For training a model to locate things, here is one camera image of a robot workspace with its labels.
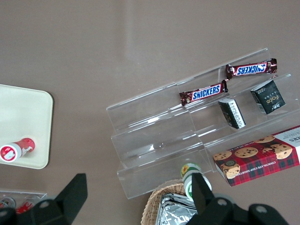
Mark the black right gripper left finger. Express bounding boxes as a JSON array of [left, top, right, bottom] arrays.
[[28, 173, 88, 225]]

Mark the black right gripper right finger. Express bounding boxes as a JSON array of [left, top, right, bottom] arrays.
[[191, 173, 244, 225]]

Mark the aluminium foil tray stack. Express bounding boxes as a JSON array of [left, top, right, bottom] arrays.
[[155, 193, 200, 225]]

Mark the light oval wicker basket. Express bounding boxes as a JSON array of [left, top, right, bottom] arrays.
[[141, 179, 200, 225]]

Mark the beige plastic serving tray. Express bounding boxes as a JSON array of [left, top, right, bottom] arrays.
[[0, 83, 54, 170]]

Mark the clear acrylic bottle rack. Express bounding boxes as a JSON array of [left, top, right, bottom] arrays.
[[0, 190, 48, 213]]

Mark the green lidded yogurt cup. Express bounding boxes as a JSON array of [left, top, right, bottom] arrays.
[[180, 162, 213, 203]]

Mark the red Coca-Cola bottle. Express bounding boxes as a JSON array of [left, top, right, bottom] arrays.
[[0, 196, 16, 210], [16, 198, 36, 213]]

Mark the red tartan cookie box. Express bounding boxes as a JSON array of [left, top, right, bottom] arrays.
[[212, 125, 300, 187]]

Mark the red lidded yogurt cup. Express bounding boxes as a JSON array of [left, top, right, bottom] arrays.
[[0, 137, 36, 163]]

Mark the clear acrylic step shelf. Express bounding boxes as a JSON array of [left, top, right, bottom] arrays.
[[175, 47, 300, 175], [105, 82, 213, 201]]

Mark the small black box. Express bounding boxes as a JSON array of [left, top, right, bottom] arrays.
[[250, 79, 286, 115], [218, 97, 247, 129]]

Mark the Snickers chocolate bar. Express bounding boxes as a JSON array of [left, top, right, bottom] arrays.
[[225, 58, 278, 81], [179, 80, 229, 107]]

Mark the brown paper table cover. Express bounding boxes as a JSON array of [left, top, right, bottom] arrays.
[[0, 0, 300, 225]]

